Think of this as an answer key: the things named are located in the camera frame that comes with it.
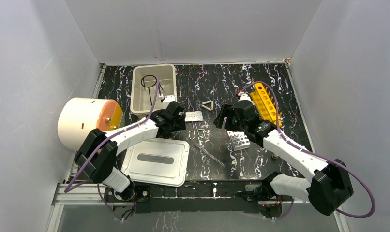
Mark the yellow test tube rack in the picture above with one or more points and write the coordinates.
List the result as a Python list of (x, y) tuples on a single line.
[(265, 104)]

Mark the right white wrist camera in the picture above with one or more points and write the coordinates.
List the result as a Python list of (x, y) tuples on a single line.
[(243, 96)]

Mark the white cylindrical centrifuge drum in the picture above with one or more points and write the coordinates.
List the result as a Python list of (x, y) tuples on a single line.
[(81, 115)]

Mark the white clay triangle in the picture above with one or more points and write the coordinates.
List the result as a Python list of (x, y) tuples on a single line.
[(208, 105)]

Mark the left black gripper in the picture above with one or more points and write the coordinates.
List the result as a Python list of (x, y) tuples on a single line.
[(176, 120)]

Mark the white bin lid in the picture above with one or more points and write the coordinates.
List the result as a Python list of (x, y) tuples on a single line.
[(157, 161)]

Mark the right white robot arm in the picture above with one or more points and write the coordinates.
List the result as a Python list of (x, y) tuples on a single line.
[(326, 185)]

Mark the beige plastic bin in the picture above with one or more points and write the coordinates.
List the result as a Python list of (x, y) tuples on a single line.
[(166, 74)]

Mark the black wire tripod stand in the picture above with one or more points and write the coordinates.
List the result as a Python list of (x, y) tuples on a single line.
[(149, 81)]

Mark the metal perforated tube rack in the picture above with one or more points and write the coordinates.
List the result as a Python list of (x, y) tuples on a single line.
[(238, 140)]

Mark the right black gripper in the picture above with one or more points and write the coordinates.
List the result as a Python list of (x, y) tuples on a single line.
[(218, 120)]

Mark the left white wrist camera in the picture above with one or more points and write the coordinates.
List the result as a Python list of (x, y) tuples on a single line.
[(167, 99)]

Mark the metal crucible tongs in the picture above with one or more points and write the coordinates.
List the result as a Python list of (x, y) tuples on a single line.
[(195, 129)]

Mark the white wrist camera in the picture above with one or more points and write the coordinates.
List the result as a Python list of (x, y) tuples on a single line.
[(243, 96), (167, 99)]

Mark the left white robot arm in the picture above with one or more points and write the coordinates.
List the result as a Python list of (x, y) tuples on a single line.
[(98, 153)]

